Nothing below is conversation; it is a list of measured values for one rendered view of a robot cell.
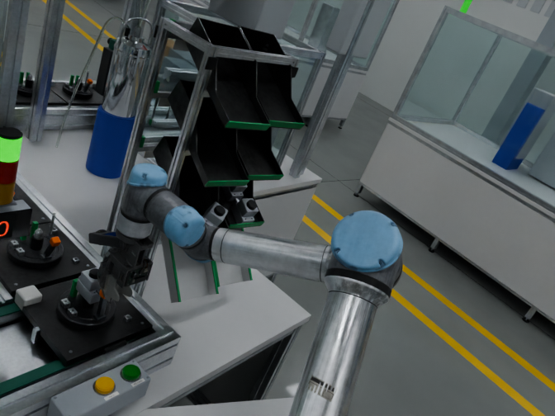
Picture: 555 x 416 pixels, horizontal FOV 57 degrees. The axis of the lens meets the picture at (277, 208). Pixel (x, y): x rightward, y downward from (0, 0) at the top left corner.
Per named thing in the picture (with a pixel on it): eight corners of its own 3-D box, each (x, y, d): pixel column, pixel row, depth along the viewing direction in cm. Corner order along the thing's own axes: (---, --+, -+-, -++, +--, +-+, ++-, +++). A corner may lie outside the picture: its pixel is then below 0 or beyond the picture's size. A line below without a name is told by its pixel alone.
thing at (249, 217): (249, 225, 149) (263, 213, 144) (238, 226, 146) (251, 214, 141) (239, 200, 152) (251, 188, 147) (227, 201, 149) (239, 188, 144)
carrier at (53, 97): (66, 106, 234) (70, 81, 229) (13, 106, 215) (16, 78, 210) (39, 85, 245) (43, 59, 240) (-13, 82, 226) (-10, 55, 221)
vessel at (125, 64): (143, 119, 206) (167, 26, 190) (113, 119, 195) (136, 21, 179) (123, 103, 213) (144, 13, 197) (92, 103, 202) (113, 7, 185)
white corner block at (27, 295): (40, 307, 126) (43, 295, 124) (22, 313, 122) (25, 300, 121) (31, 295, 128) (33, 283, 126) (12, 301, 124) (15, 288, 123)
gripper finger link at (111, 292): (109, 317, 116) (118, 286, 112) (95, 301, 119) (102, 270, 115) (120, 313, 118) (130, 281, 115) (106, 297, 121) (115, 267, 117)
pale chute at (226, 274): (243, 281, 160) (252, 280, 156) (209, 288, 150) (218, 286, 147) (228, 194, 163) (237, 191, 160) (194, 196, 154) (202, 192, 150)
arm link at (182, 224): (218, 232, 107) (184, 205, 112) (199, 210, 97) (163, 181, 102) (193, 260, 106) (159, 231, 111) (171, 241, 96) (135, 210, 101)
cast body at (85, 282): (105, 299, 125) (111, 277, 122) (89, 304, 122) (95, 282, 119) (87, 279, 129) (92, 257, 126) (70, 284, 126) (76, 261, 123)
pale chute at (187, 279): (210, 295, 148) (219, 293, 145) (170, 303, 139) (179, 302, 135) (194, 200, 151) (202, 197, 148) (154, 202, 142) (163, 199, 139)
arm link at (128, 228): (112, 207, 108) (144, 201, 114) (108, 224, 110) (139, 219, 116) (134, 226, 104) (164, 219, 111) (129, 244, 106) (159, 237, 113)
